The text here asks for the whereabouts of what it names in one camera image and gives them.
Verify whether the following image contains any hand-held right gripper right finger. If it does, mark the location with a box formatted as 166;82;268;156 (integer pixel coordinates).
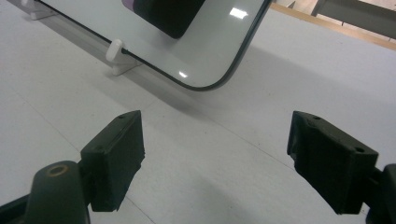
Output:
286;110;380;216

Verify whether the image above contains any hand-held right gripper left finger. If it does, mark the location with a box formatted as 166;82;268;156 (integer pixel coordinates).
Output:
79;109;146;213

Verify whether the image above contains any wooden edge strip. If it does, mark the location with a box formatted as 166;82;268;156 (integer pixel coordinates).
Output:
270;2;396;51

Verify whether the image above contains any dark metal frame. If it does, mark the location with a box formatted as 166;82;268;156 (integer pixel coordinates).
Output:
311;0;396;40

